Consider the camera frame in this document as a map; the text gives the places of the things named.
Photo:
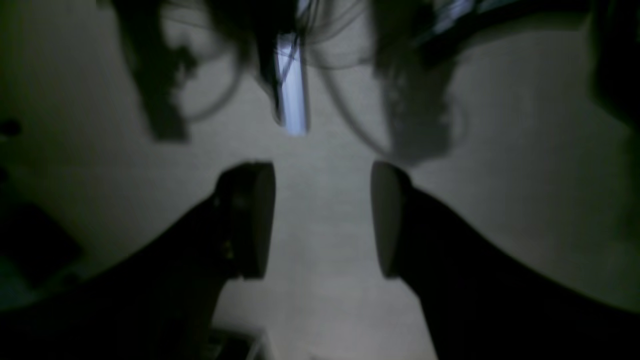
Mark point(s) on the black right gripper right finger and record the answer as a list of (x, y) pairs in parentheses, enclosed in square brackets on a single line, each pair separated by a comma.
[(478, 302)]

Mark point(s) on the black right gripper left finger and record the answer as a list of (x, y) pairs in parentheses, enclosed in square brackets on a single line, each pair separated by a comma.
[(157, 304)]

